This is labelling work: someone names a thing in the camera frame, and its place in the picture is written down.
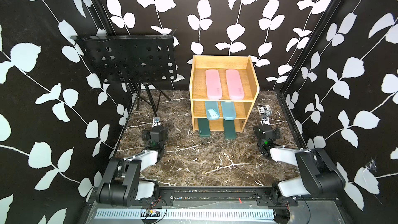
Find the dark green pencil case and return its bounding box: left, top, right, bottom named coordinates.
left=198, top=118, right=211, bottom=138
left=223, top=119, right=236, bottom=140

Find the light blue pencil case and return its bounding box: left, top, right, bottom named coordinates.
left=221, top=101, right=236, bottom=120
left=205, top=101, right=220, bottom=120

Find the pink pencil case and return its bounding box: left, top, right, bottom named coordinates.
left=226, top=69, right=245, bottom=100
left=205, top=69, right=222, bottom=100

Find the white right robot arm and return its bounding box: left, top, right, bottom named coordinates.
left=253, top=123, right=346, bottom=201

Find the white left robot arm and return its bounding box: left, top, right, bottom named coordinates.
left=96, top=125, right=169, bottom=207

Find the wooden shelf unit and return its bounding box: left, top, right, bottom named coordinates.
left=189, top=56, right=260, bottom=132

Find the small printed card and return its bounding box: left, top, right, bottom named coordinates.
left=258, top=105, right=272, bottom=116

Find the black music stand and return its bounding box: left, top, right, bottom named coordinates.
left=71, top=34, right=178, bottom=119

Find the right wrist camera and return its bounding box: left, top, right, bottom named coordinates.
left=261, top=115, right=270, bottom=125

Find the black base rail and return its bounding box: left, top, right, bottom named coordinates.
left=149, top=186, right=299, bottom=209

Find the white perforated cable duct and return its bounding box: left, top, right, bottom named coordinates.
left=94, top=208, right=276, bottom=222

